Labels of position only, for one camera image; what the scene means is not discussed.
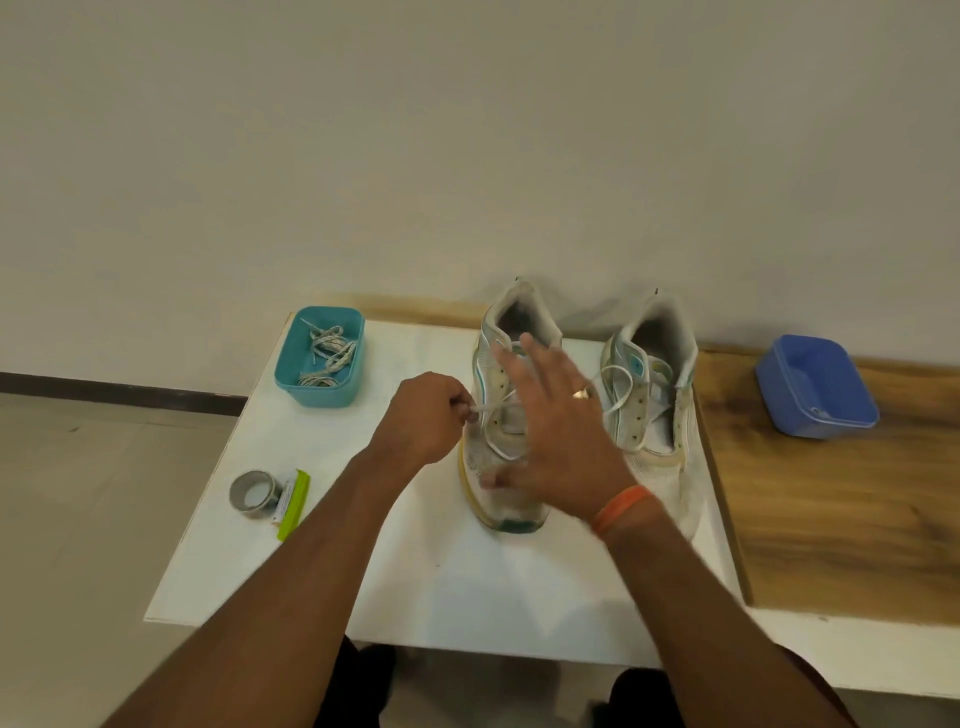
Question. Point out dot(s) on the blue plastic container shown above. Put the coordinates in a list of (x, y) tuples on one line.
[(817, 375)]

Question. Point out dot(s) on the grey tape roll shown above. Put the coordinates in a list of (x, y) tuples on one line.
[(240, 506)]

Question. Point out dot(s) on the person's right forearm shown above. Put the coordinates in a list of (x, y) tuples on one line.
[(712, 630)]

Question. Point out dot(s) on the person's left hand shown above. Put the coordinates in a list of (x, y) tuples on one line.
[(424, 420)]

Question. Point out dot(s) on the black trousers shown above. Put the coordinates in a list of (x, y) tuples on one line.
[(356, 690)]

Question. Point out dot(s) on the person's right hand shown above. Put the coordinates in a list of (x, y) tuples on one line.
[(570, 450)]

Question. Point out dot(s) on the teal plastic container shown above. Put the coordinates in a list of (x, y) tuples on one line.
[(289, 375)]

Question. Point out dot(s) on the orange thread wristband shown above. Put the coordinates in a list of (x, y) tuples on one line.
[(622, 510)]

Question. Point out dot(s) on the person's left forearm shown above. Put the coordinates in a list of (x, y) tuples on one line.
[(285, 600)]

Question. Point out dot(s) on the green utility cutter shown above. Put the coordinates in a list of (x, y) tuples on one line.
[(294, 506)]

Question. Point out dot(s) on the worn white sneaker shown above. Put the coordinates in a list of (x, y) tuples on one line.
[(517, 307), (675, 465)]

